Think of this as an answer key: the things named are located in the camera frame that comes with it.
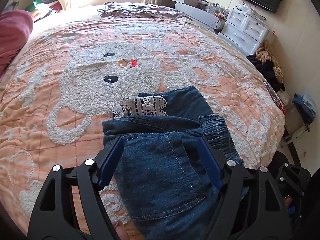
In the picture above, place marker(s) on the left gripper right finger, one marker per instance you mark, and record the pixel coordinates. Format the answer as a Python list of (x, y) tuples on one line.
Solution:
[(249, 204)]

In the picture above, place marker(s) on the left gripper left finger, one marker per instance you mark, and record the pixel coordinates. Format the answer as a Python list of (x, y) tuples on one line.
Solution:
[(54, 215)]

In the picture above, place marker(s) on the blue denim lace pants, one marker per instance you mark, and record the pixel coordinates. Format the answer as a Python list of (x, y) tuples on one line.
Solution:
[(160, 176)]

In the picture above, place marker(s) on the left hand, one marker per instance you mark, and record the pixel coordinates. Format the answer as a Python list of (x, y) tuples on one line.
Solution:
[(121, 232)]

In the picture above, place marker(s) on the dark clothes pile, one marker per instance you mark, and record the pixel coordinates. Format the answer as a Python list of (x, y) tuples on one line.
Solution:
[(267, 64)]

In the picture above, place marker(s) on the white drawer chest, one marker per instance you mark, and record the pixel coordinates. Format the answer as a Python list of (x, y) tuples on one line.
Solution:
[(244, 32)]

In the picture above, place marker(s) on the peach white bear bedspread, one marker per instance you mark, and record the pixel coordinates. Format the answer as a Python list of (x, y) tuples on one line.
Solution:
[(77, 65)]

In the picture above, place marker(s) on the white low cabinet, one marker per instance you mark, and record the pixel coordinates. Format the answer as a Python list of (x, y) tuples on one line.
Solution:
[(189, 8)]

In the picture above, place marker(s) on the pink blanket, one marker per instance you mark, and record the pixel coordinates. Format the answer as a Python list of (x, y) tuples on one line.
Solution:
[(16, 27)]

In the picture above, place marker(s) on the pile of folded clothes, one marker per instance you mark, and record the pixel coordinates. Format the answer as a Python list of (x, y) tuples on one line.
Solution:
[(40, 9)]

